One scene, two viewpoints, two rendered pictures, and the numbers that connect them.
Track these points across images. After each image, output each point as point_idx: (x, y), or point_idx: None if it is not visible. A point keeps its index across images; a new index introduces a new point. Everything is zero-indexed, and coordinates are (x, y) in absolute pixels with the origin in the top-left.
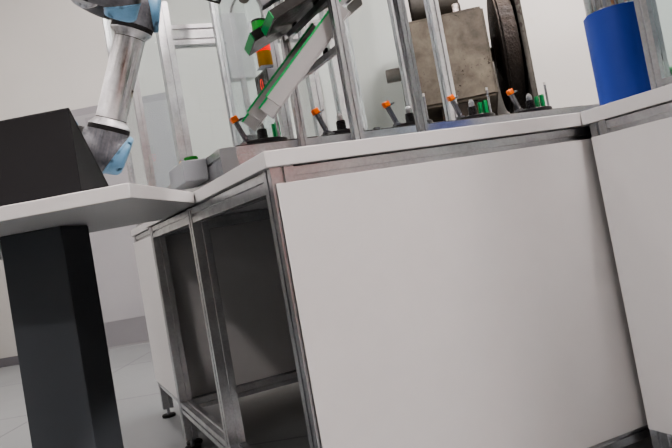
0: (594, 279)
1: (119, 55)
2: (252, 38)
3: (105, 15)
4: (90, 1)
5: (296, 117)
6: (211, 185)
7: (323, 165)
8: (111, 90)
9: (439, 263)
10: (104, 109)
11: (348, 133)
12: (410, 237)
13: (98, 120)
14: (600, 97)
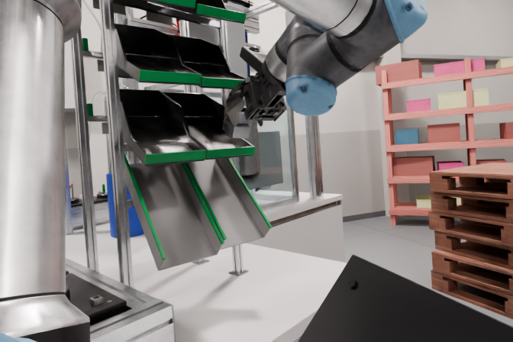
0: None
1: (63, 82)
2: (204, 156)
3: (331, 97)
4: (353, 74)
5: (130, 248)
6: (282, 338)
7: None
8: (64, 191)
9: None
10: (62, 262)
11: (80, 264)
12: None
13: (75, 311)
14: (129, 224)
